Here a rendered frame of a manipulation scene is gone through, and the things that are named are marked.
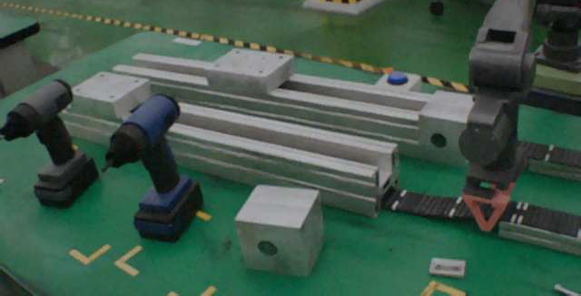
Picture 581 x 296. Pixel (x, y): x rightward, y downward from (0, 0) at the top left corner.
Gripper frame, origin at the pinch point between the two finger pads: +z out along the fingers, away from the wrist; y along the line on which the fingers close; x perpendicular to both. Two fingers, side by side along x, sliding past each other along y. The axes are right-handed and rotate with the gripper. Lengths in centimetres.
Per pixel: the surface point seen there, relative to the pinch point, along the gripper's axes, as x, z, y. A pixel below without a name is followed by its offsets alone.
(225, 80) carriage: -61, -7, -14
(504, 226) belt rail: 2.4, 1.0, 1.9
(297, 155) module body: -32.5, -5.3, 4.0
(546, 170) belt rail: 4.8, 2.1, -17.2
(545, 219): 8.0, -0.1, -0.6
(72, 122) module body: -94, -1, 5
